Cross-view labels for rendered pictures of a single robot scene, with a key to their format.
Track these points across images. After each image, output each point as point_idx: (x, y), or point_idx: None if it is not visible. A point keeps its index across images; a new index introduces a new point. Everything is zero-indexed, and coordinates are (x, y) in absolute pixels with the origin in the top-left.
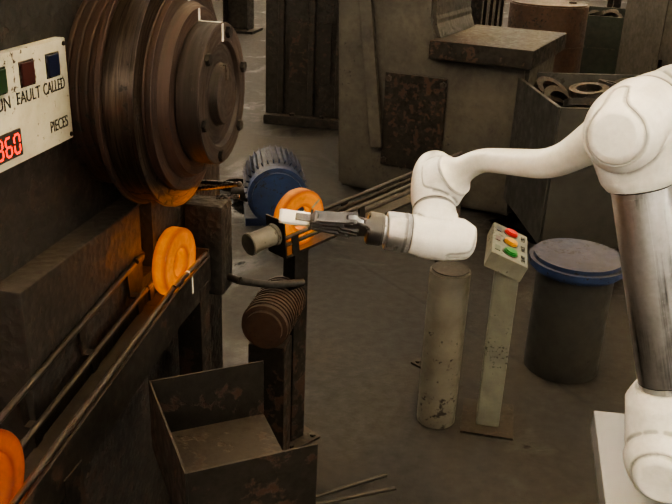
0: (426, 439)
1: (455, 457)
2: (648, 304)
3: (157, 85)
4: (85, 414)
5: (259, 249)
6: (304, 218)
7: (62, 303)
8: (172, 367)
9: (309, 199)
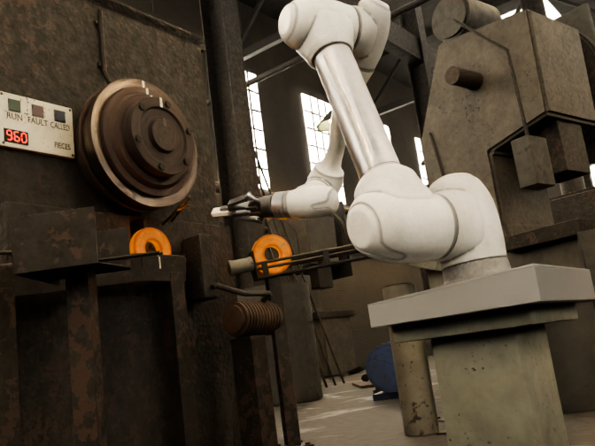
0: (402, 439)
1: (417, 442)
2: (341, 117)
3: (111, 119)
4: None
5: (235, 269)
6: (224, 207)
7: None
8: None
9: (276, 241)
